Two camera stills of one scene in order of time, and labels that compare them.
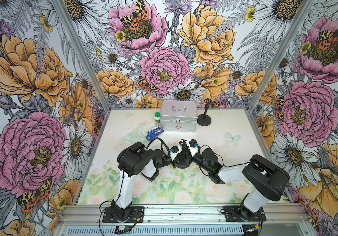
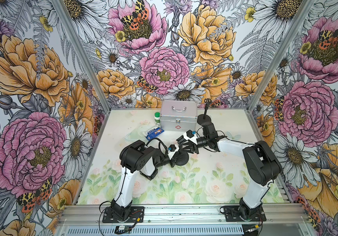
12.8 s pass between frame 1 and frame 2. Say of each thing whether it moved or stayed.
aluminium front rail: stayed
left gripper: stayed
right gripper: moved
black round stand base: stayed
